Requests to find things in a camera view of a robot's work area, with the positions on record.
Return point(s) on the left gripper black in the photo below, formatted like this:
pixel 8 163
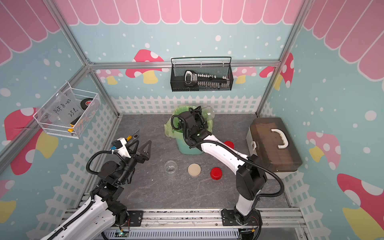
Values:
pixel 144 156

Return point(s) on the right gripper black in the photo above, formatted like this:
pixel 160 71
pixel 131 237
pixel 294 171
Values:
pixel 198 116

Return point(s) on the peanut jar beige lid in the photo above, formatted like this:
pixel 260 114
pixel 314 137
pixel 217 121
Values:
pixel 171 168

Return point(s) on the peanut jar red lid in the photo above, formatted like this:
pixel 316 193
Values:
pixel 229 144
pixel 208 113

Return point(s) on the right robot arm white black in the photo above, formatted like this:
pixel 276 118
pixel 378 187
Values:
pixel 250 176

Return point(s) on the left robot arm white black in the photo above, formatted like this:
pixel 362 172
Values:
pixel 102 209

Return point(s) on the yellow black screwdriver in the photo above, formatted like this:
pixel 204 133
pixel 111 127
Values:
pixel 133 136

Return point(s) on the green trash bin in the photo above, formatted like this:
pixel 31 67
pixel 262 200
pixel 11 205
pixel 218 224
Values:
pixel 183 147

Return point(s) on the socket wrench set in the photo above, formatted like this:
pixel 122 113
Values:
pixel 202 82

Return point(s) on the yellow utility knife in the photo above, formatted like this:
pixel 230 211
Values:
pixel 75 126

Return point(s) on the black tape roll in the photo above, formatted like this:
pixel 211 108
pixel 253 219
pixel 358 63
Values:
pixel 86 102

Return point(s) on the brown lidded tool box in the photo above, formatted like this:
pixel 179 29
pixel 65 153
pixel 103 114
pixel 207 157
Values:
pixel 269 139

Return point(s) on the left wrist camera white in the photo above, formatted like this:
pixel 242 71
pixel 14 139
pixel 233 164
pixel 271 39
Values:
pixel 119 146

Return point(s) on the black wire mesh basket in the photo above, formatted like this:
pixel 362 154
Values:
pixel 217 66

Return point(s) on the clear wall bin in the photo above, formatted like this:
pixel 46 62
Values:
pixel 55 116

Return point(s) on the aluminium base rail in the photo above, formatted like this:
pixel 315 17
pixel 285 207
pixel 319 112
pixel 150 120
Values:
pixel 189 224

